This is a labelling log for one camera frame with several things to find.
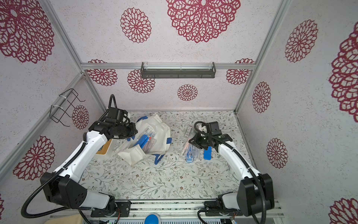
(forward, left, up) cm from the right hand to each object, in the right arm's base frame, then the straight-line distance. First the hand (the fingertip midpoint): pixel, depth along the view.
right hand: (189, 140), depth 81 cm
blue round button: (-38, +19, -15) cm, 45 cm away
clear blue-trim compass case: (+1, -2, -16) cm, 16 cm away
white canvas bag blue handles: (+12, +26, -16) cm, 32 cm away
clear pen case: (+19, 0, -16) cm, 25 cm away
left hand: (+2, +30, +5) cm, 30 cm away
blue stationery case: (+1, -13, -17) cm, 22 cm away
